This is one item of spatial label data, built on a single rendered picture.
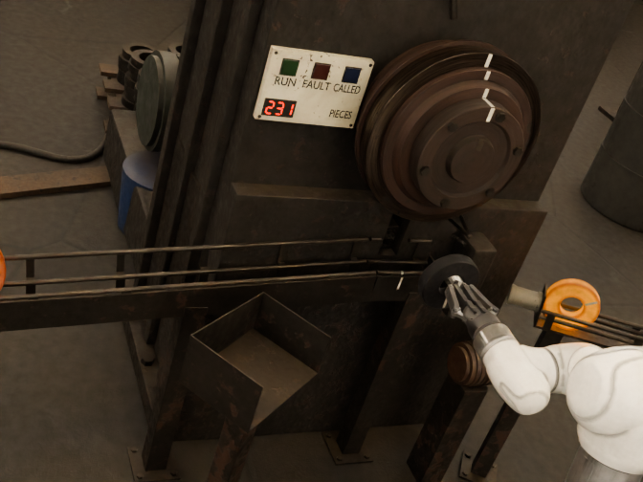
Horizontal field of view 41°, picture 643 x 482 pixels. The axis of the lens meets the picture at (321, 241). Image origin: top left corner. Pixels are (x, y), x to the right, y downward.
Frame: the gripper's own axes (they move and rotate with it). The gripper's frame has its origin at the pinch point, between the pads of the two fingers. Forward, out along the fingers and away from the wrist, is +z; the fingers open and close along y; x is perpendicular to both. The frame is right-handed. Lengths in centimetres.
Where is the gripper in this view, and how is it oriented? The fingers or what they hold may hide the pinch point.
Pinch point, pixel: (451, 276)
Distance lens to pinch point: 214.2
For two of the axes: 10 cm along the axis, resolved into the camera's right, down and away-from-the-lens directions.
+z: -3.2, -6.2, 7.1
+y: 9.0, 0.3, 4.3
